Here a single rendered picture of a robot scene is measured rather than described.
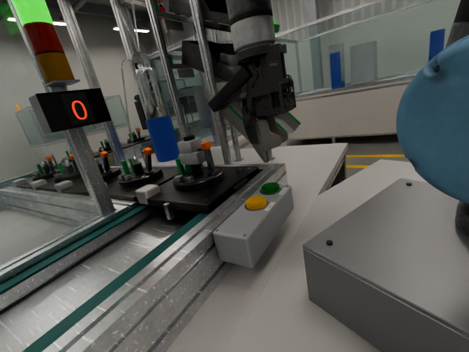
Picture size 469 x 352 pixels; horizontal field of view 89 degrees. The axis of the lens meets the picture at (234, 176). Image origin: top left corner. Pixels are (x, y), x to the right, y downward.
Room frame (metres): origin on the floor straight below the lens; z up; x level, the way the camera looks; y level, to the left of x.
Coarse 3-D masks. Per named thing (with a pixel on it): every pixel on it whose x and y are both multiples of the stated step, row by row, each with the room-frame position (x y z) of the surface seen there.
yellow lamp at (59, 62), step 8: (40, 56) 0.51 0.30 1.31; (48, 56) 0.51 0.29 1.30; (56, 56) 0.52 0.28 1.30; (64, 56) 0.54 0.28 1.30; (40, 64) 0.51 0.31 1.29; (48, 64) 0.51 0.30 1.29; (56, 64) 0.51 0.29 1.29; (64, 64) 0.53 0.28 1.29; (48, 72) 0.51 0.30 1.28; (56, 72) 0.51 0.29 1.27; (64, 72) 0.52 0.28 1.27; (48, 80) 0.51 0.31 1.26
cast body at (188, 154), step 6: (186, 138) 0.61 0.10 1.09; (192, 138) 0.61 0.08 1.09; (198, 138) 0.62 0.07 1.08; (180, 144) 0.61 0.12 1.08; (186, 144) 0.60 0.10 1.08; (192, 144) 0.60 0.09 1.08; (198, 144) 0.61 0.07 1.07; (180, 150) 0.61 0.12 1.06; (186, 150) 0.60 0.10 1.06; (192, 150) 0.59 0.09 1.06; (180, 156) 0.62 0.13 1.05; (186, 156) 0.60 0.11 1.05; (192, 156) 0.59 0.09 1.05; (198, 156) 0.59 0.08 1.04; (204, 156) 0.61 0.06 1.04; (186, 162) 0.61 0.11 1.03; (192, 162) 0.60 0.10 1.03; (198, 162) 0.58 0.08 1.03
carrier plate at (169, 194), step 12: (228, 168) 0.68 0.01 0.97; (252, 168) 0.64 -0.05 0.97; (228, 180) 0.58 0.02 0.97; (240, 180) 0.56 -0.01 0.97; (168, 192) 0.58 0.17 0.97; (180, 192) 0.56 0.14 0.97; (192, 192) 0.55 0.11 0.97; (204, 192) 0.53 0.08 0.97; (216, 192) 0.51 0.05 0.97; (228, 192) 0.52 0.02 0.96; (144, 204) 0.58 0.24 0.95; (156, 204) 0.55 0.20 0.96; (180, 204) 0.50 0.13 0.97; (192, 204) 0.48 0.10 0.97; (204, 204) 0.46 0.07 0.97; (216, 204) 0.48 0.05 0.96
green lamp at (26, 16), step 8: (16, 0) 0.51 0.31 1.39; (24, 0) 0.51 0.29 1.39; (32, 0) 0.52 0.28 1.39; (40, 0) 0.53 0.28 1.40; (16, 8) 0.51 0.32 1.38; (24, 8) 0.51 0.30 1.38; (32, 8) 0.51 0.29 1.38; (40, 8) 0.52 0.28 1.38; (24, 16) 0.51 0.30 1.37; (32, 16) 0.51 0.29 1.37; (40, 16) 0.52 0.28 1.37; (48, 16) 0.53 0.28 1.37
